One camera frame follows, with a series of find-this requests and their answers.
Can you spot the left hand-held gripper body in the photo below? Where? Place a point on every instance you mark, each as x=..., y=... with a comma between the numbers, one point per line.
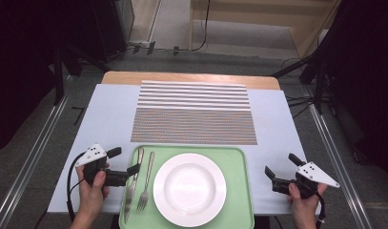
x=94, y=154

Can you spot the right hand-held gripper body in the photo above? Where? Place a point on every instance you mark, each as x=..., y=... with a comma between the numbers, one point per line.
x=315, y=175

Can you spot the silver fork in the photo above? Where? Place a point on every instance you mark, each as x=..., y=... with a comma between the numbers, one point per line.
x=147, y=181

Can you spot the silver table knife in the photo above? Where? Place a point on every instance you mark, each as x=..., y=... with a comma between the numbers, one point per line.
x=131, y=194

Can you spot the light green tray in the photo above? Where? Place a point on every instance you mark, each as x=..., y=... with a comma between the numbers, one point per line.
x=239, y=191

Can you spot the white deep plate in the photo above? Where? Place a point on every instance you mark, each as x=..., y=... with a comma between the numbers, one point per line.
x=190, y=191

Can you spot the person's right hand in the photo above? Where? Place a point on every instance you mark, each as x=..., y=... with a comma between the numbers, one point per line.
x=304, y=213

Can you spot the person's left hand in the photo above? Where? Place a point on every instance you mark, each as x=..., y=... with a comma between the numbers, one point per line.
x=91, y=198

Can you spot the black tripod stand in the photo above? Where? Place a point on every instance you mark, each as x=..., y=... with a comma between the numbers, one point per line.
x=58, y=79
x=318, y=89

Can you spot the striped woven placemat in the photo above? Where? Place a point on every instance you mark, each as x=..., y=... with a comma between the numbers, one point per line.
x=194, y=124

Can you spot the dark curtain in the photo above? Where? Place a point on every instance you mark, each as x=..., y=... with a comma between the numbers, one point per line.
x=366, y=79
x=20, y=63

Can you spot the light wooden shelf unit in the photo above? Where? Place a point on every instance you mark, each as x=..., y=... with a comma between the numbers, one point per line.
x=304, y=36

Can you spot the black cabinet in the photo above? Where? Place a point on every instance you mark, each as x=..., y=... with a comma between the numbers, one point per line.
x=109, y=28

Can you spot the metal floor rail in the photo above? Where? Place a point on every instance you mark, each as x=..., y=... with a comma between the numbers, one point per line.
x=29, y=159
x=334, y=152

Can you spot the small black floor bracket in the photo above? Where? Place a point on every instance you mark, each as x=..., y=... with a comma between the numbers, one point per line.
x=78, y=114

